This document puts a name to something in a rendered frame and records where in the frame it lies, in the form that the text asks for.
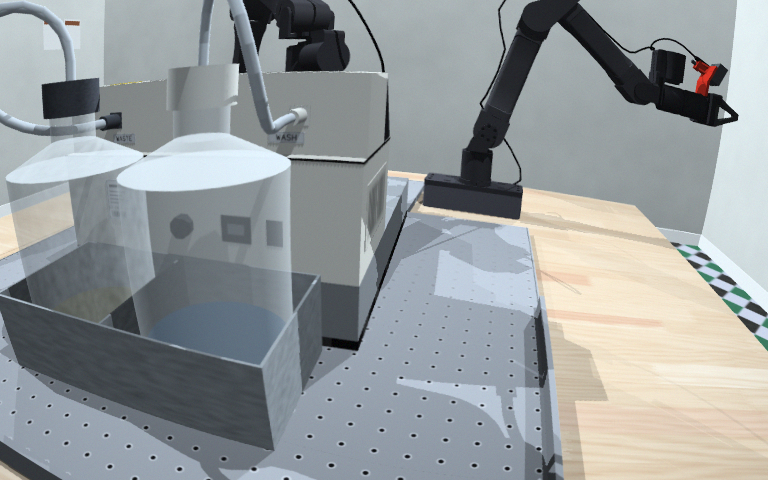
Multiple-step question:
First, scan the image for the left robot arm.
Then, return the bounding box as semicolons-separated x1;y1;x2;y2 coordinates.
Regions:
424;0;686;198

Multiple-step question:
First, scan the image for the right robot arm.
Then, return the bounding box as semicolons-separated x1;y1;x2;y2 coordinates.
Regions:
232;0;350;73

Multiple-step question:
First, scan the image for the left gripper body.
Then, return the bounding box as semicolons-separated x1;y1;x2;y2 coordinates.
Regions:
678;60;723;126

